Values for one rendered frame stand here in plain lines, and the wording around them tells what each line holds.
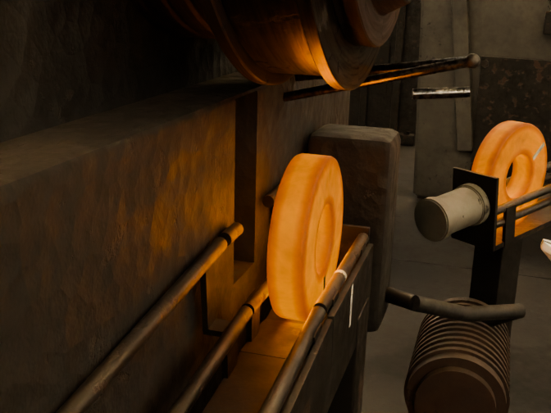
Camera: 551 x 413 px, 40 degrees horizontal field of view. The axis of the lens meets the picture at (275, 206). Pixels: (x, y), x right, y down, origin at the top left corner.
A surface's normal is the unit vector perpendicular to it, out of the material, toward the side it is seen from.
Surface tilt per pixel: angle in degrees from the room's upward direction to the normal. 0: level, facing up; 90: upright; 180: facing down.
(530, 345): 0
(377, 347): 0
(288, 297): 113
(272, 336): 0
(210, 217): 90
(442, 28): 90
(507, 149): 89
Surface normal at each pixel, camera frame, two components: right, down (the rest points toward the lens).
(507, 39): -0.51, 0.23
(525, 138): 0.66, 0.22
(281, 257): -0.29, 0.18
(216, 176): 0.96, 0.11
